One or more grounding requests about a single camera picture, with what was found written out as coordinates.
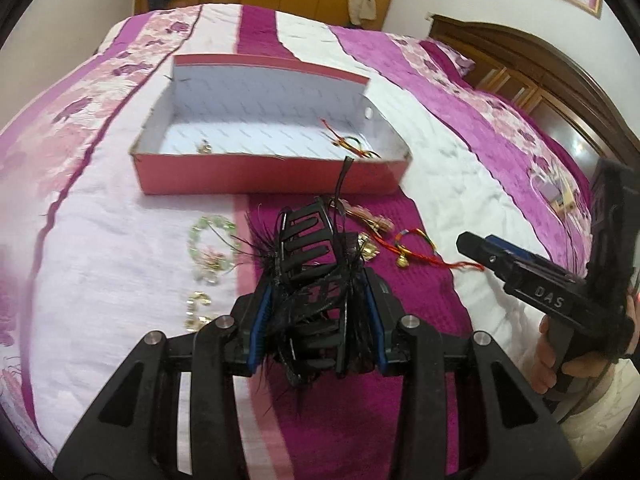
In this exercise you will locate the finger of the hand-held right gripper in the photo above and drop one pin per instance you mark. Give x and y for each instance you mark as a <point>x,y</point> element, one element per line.
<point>520,255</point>
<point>475,247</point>

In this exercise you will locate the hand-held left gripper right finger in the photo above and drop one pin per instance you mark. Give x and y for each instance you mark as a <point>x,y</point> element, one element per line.
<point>372,330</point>

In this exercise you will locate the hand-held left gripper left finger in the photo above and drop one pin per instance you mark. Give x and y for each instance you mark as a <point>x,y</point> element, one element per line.
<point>260,320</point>

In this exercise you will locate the black feather hair claw clip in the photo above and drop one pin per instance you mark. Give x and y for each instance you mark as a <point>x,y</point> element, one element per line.
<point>305,240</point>

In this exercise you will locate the pink cardboard box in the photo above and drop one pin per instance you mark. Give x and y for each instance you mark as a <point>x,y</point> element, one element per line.
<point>260,175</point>

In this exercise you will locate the person's right hand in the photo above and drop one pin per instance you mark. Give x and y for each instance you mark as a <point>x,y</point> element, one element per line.
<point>540,365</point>

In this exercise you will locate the small white box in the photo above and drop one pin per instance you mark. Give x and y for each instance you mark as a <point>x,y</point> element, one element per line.
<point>557,195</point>

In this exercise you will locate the gold bell charm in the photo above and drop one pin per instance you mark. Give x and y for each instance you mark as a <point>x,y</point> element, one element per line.
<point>368,247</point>

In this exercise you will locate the pink flower hair ornament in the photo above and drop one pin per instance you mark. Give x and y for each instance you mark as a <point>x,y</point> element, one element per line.
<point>375,222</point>

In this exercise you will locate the small gold earring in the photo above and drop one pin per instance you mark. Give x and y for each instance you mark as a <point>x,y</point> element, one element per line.
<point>205,148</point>

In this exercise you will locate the dark wooden headboard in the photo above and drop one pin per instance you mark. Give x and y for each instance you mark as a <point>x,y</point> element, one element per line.
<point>550,70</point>

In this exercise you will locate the purple floral pillow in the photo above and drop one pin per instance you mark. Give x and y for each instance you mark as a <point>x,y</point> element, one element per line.
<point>450,57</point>

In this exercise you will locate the purple floral bedspread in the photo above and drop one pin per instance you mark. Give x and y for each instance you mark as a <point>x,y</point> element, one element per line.
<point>100,210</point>

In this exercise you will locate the beige hanging cloth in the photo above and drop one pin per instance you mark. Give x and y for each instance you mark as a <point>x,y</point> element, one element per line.
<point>361,2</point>

